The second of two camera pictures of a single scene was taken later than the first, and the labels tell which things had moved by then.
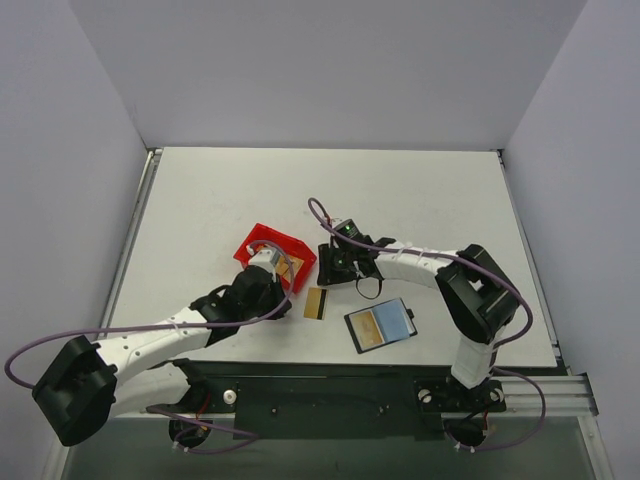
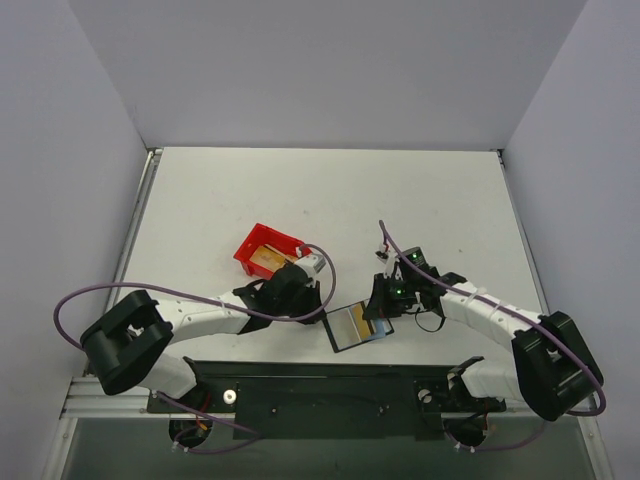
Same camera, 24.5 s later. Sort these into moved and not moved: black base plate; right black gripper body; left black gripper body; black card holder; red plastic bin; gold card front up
Moved: black card holder; right black gripper body; gold card front up; left black gripper body
Not moved: red plastic bin; black base plate
